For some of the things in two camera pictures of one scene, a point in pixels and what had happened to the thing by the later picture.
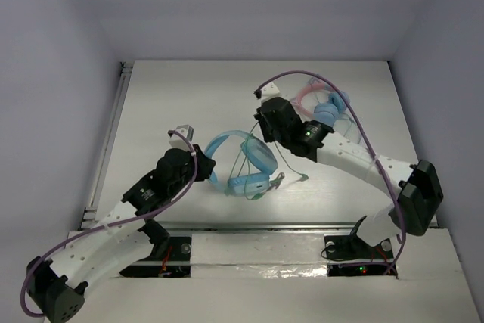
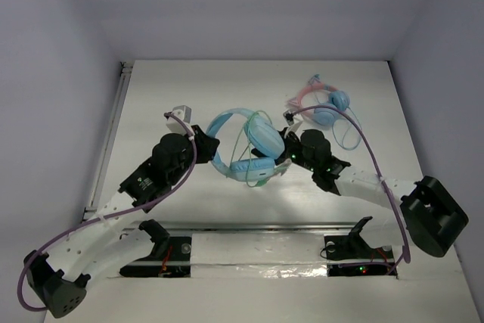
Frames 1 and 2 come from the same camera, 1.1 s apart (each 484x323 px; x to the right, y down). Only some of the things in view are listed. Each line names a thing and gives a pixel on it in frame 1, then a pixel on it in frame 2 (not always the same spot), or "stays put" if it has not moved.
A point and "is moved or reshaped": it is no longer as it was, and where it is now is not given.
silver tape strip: x=255 y=256 stays put
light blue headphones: x=257 y=153 is moved or reshaped
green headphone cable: x=268 y=187 → x=247 y=148
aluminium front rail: x=162 y=227 stays put
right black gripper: x=268 y=136 → x=287 y=136
